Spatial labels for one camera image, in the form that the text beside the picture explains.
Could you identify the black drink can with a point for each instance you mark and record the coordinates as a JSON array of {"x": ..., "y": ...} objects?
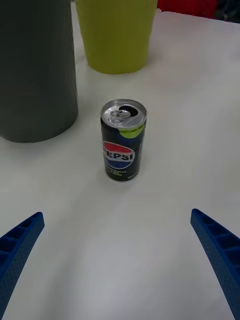
[{"x": 121, "y": 150}]

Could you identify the red object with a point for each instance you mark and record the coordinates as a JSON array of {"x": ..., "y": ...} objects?
[{"x": 186, "y": 6}]

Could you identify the grey plastic bin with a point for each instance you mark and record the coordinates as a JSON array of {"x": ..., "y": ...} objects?
[{"x": 35, "y": 70}]

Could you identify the yellow-green plastic bin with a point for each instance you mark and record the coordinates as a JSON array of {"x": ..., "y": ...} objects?
[{"x": 116, "y": 35}]

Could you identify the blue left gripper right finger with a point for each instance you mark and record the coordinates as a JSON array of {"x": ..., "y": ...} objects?
[{"x": 220, "y": 252}]

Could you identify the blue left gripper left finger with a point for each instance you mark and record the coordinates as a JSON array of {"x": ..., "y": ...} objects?
[{"x": 17, "y": 252}]

